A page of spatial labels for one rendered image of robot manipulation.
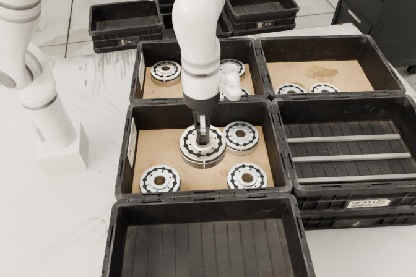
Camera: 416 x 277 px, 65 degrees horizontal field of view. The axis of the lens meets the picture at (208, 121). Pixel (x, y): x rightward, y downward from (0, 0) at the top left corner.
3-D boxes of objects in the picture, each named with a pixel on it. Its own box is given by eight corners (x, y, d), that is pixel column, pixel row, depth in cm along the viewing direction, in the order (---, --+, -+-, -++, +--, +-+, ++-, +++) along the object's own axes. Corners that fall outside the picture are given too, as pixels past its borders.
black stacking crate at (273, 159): (124, 223, 81) (114, 200, 72) (135, 131, 100) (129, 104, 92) (284, 215, 82) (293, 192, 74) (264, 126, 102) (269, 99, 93)
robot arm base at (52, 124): (46, 153, 97) (21, 114, 84) (44, 130, 102) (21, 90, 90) (78, 144, 99) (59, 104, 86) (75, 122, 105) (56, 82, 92)
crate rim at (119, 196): (114, 204, 73) (112, 200, 72) (129, 109, 93) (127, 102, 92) (292, 196, 75) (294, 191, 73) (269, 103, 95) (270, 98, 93)
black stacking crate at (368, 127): (285, 215, 82) (294, 191, 74) (265, 126, 102) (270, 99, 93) (441, 208, 83) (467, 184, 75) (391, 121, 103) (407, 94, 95)
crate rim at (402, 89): (269, 103, 95) (270, 98, 93) (254, 42, 115) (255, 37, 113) (405, 98, 96) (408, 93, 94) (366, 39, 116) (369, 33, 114)
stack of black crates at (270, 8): (230, 77, 219) (234, 16, 186) (220, 51, 239) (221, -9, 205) (286, 69, 225) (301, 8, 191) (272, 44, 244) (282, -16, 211)
